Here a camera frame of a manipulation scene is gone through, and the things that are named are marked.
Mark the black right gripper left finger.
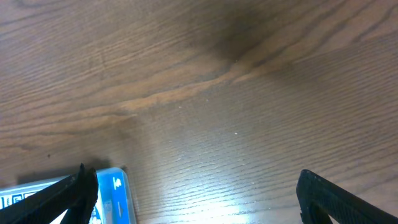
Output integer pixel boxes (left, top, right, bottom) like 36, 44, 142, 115
1, 164, 99, 224

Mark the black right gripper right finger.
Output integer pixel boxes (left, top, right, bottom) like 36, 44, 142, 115
296, 169, 397, 224

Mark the blue Kool Fever box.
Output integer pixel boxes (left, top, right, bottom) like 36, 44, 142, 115
0, 167, 133, 224

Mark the clear plastic container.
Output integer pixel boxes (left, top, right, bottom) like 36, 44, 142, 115
0, 166, 139, 224

